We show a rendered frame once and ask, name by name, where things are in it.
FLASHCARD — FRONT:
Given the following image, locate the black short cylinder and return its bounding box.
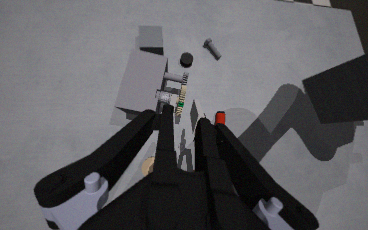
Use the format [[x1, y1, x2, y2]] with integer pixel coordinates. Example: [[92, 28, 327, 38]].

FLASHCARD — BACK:
[[180, 52, 193, 67]]

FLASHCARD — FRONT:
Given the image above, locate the tan flat disc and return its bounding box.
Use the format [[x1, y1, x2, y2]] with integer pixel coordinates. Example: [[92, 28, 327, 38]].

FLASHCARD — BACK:
[[142, 156, 155, 176]]

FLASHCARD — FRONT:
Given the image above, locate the red-handled screwdriver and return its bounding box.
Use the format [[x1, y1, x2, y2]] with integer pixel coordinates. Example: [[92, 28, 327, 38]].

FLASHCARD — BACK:
[[215, 111, 225, 126]]

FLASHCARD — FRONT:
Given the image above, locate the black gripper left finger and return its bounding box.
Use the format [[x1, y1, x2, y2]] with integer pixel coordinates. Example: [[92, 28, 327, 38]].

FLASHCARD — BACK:
[[34, 94, 181, 230]]

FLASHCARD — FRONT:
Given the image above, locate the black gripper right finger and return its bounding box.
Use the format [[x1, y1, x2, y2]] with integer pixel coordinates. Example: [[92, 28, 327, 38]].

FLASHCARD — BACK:
[[190, 99, 319, 230]]

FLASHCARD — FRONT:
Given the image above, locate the grey bolt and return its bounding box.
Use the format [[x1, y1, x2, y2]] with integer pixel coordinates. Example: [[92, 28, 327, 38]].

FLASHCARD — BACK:
[[204, 38, 220, 58]]

